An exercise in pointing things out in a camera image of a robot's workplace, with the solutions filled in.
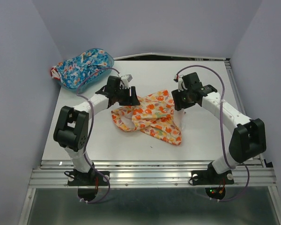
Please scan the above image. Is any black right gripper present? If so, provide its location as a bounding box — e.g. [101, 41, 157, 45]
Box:
[171, 87, 195, 111]

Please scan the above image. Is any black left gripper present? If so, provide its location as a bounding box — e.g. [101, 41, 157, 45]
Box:
[115, 86, 141, 106]

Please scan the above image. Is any orange tulip print skirt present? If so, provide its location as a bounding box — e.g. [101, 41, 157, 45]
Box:
[111, 90, 183, 145]

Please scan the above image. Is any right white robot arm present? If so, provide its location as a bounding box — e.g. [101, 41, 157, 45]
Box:
[171, 73, 266, 183]

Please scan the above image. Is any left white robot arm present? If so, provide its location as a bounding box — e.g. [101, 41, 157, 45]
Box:
[53, 75, 140, 185]

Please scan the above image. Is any translucent blue plastic bin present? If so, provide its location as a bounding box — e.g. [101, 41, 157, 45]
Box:
[57, 48, 115, 95]

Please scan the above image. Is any blue floral print skirt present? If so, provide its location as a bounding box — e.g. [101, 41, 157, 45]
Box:
[54, 48, 111, 89]

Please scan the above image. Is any red and white floral skirt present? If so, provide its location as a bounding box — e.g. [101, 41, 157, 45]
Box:
[51, 67, 60, 81]

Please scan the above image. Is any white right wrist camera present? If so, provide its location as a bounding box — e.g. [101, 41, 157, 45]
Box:
[174, 75, 187, 91]

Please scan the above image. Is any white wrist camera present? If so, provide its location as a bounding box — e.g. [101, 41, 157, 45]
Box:
[174, 75, 187, 91]
[120, 74, 133, 88]

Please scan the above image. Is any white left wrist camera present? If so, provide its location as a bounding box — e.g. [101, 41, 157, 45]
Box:
[120, 74, 133, 88]

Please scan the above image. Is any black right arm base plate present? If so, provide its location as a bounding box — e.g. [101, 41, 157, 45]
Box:
[188, 170, 234, 186]

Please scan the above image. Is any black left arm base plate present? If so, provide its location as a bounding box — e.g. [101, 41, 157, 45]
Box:
[64, 170, 108, 187]

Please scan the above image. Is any aluminium rail frame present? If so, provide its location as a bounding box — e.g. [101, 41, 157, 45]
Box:
[16, 52, 281, 225]

